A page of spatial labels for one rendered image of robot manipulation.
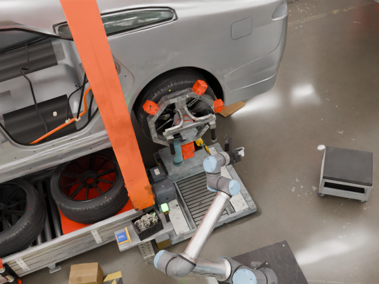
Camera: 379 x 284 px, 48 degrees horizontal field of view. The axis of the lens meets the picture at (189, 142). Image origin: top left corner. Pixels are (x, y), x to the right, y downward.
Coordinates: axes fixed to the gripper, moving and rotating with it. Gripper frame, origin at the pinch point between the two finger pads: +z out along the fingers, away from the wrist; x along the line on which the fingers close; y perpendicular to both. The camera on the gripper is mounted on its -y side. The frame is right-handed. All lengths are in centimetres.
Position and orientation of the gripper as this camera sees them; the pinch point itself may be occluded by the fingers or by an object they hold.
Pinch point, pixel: (242, 147)
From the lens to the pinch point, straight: 290.2
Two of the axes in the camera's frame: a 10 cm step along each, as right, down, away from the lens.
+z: 6.7, -2.2, 7.1
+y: 2.7, 9.6, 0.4
